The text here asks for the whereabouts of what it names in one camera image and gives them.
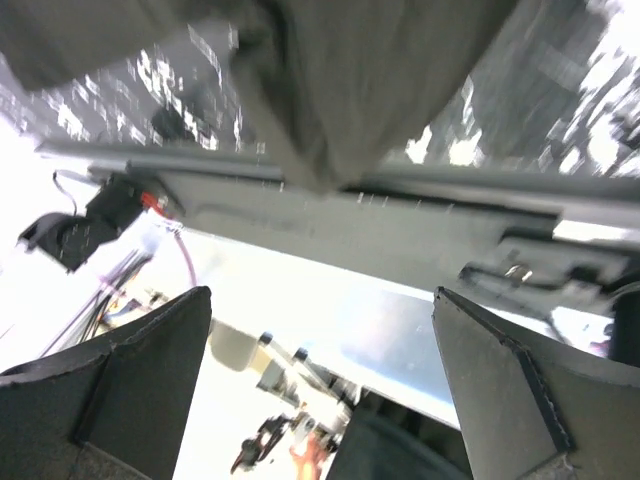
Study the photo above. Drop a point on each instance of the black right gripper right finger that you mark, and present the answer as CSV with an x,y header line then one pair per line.
x,y
530,407

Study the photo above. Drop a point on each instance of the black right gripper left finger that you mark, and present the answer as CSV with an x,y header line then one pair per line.
x,y
114,407

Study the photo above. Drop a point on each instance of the black t shirt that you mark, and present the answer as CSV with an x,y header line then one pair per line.
x,y
330,86

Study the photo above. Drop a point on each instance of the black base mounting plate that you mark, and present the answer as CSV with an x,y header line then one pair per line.
x,y
516,239

